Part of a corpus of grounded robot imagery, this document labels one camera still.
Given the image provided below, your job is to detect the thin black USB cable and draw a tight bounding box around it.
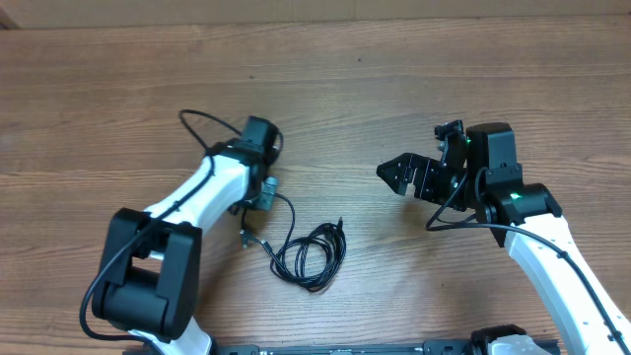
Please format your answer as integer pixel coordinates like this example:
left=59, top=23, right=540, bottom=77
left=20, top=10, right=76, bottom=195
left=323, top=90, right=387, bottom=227
left=239, top=191, right=346, bottom=257

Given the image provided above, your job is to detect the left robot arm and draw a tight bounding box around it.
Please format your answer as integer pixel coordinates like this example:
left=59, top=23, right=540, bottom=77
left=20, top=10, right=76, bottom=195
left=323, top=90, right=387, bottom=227
left=79, top=116, right=283, bottom=354

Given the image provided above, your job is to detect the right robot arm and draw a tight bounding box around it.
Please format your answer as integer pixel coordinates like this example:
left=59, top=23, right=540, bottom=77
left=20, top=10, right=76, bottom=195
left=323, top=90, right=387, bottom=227
left=376, top=120, right=630, bottom=354

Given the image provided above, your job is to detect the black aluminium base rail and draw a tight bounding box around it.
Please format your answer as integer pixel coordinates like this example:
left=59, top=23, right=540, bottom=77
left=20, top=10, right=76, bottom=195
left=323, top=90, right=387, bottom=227
left=207, top=324, right=561, bottom=355

